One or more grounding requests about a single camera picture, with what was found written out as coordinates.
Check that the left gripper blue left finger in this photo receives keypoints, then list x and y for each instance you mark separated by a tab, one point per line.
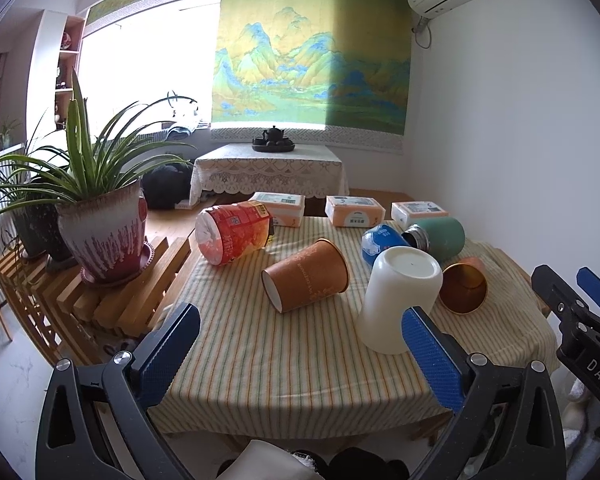
160	354

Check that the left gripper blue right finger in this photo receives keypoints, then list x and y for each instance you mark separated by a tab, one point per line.
439	356

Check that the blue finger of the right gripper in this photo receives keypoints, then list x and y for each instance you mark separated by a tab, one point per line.
589	282
554	291

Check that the white plastic cup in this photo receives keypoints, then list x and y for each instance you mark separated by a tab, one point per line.
402	277

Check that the copper metal cup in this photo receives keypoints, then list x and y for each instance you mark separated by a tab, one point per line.
464	287

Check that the red instant noodle cup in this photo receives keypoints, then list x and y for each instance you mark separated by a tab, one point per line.
228	232

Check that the blue orange drink cup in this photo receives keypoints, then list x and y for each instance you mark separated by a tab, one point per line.
378	239

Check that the brown paper cup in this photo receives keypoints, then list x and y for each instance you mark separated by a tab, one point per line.
313	274

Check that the white gloved right hand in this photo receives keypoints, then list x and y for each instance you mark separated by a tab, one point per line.
580	420

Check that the wooden slat plant stand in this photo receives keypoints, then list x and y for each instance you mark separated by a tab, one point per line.
63	316

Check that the striped tablecloth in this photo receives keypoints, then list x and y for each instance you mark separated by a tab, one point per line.
256	372

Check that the green thermos bottle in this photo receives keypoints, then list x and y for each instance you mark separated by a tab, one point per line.
442	238

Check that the red white flower pot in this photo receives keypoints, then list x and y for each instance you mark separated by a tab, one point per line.
106	235

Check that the right tissue pack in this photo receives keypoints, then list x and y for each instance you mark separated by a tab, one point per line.
407	213

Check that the tissue pack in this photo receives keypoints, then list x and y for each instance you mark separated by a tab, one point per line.
285	209
407	213
354	212

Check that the black bag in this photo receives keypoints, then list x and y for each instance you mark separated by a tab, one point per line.
167	185

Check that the dark small plant pot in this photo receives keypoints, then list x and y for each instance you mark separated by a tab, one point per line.
37	228

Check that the middle tissue pack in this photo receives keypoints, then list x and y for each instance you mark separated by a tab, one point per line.
354	212

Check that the left tissue pack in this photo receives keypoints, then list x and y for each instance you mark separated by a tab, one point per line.
285	209

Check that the green spider plant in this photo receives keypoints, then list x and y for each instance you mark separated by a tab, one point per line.
90	165

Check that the lace covered side table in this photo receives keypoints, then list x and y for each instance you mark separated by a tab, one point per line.
308	170

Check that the landscape painting roller blind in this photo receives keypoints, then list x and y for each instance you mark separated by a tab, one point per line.
329	71

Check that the white wall shelf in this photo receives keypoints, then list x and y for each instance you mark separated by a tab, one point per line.
68	62

